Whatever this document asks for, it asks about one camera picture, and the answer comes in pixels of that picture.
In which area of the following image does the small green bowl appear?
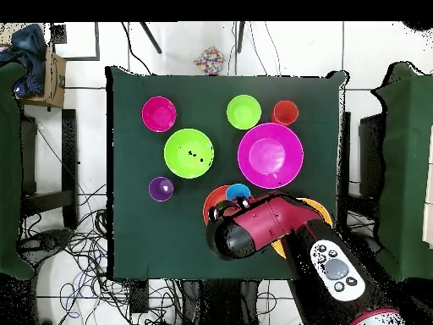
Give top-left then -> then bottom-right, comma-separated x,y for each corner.
226,94 -> 262,130

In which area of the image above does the thin black square frame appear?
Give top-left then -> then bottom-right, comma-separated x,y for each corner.
50,21 -> 101,62

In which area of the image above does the brown cardboard box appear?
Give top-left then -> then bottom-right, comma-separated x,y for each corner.
18,43 -> 68,109

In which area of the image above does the black power strip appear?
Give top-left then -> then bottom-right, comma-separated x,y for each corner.
129,280 -> 150,314

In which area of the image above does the large green bowl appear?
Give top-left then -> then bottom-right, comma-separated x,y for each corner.
163,128 -> 215,179

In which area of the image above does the black pedestal leg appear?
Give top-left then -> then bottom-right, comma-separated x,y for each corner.
16,228 -> 74,268

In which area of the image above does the red-orange cup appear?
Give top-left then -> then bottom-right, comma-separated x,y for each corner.
270,100 -> 300,127

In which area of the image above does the dark green table cloth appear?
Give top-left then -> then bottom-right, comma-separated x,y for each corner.
105,65 -> 349,282

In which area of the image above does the small pink bowl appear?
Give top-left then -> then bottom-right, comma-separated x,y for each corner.
140,96 -> 178,134

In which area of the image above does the green cloth covered side table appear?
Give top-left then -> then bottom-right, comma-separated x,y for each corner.
0,62 -> 36,281
370,61 -> 433,282

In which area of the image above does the black metal frame stand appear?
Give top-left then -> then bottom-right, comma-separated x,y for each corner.
19,108 -> 79,231
337,111 -> 386,234

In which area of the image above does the purple cup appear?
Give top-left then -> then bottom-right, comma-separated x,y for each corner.
148,176 -> 175,203

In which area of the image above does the tangle of black cables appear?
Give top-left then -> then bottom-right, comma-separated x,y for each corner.
19,184 -> 184,325

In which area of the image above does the blue cloth bundle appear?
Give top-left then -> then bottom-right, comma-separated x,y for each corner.
0,23 -> 48,97

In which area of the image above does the red-orange bowl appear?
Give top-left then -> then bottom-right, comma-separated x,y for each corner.
202,185 -> 255,226

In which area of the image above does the blue cable loop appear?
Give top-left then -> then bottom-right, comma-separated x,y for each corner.
59,283 -> 83,320

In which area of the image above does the large pink bowl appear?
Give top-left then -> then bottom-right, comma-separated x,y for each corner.
237,122 -> 304,190

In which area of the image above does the blue cup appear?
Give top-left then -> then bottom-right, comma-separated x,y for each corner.
225,183 -> 252,202

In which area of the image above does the colourful patterned box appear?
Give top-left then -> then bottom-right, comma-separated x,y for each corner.
194,46 -> 226,75

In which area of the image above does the black tripod leg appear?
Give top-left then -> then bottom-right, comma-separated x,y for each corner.
140,21 -> 162,54
236,21 -> 245,53

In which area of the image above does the thin black cable loop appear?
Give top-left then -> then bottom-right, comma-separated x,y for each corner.
256,291 -> 277,315

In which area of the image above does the large orange bowl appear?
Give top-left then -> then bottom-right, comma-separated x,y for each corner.
270,197 -> 334,260

